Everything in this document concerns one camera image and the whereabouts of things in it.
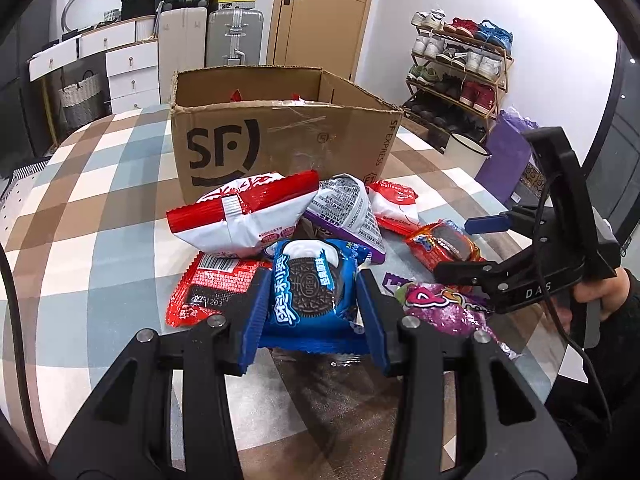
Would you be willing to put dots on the person's right hand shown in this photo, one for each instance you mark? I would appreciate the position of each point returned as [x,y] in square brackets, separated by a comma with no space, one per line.
[616,290]

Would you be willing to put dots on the woven basket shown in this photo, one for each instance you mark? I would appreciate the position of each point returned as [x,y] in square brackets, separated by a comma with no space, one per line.
[80,100]

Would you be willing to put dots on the metal shoe rack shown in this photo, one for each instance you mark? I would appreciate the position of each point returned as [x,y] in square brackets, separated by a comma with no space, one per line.
[504,80]

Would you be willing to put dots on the purple snack packet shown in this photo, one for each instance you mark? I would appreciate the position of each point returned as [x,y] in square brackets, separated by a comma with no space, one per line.
[392,280]

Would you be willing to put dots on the orange red cookie packet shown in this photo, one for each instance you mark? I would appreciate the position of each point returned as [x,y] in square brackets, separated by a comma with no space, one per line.
[440,242]

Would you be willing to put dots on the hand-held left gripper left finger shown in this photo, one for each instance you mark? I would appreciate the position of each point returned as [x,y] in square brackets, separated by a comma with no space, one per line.
[252,310]

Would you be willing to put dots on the white drawer cabinet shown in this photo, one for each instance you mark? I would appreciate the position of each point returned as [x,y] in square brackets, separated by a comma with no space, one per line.
[132,75]

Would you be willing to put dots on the white suitcase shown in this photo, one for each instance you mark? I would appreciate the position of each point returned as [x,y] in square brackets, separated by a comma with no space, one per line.
[182,50]

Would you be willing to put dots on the red snack packet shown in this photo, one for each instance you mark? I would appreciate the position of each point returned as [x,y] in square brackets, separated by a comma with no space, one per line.
[210,280]

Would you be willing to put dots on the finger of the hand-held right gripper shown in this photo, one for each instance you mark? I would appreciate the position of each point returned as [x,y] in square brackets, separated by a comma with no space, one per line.
[460,270]
[487,223]

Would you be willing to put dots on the purple white snack bag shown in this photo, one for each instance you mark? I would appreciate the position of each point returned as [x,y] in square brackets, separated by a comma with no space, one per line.
[345,210]

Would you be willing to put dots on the white red small packet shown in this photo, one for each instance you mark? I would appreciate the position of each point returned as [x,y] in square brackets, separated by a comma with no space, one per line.
[395,205]

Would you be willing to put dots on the brown cardboard box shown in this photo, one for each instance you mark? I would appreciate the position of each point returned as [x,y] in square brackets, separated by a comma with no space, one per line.
[300,145]

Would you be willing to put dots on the purple candy packet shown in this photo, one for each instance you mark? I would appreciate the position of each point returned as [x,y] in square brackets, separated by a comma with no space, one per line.
[440,310]

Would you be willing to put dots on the wooden door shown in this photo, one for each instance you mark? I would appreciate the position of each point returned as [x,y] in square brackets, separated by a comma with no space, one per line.
[325,20]

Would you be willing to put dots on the blue cookie packet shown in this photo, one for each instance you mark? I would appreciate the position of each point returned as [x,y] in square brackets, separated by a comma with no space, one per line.
[310,285]

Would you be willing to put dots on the white bucket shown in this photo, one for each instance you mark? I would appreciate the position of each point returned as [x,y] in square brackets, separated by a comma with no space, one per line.
[462,152]

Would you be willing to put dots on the silver suitcase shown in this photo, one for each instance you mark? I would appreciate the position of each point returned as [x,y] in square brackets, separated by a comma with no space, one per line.
[235,35]

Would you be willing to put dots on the rows of shoes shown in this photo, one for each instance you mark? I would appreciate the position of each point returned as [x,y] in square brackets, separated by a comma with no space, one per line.
[475,62]

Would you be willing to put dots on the person's right forearm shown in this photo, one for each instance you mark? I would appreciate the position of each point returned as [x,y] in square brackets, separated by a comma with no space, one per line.
[631,320]

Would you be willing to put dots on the black yellow shoe box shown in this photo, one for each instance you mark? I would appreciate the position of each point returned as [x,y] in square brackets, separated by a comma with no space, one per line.
[235,1]

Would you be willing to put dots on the brown patterned bag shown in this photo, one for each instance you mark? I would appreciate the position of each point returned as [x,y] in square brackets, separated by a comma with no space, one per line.
[530,180]

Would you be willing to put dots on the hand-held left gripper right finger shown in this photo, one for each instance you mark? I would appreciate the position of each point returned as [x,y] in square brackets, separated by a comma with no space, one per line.
[372,315]

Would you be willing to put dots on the red white snack bag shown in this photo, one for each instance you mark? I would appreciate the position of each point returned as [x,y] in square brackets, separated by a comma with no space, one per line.
[240,220]

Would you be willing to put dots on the purple paper bag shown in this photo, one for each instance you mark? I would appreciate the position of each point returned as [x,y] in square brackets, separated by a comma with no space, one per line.
[505,155]

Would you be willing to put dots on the checkered tablecloth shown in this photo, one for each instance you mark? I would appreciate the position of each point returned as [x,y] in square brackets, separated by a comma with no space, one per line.
[100,240]

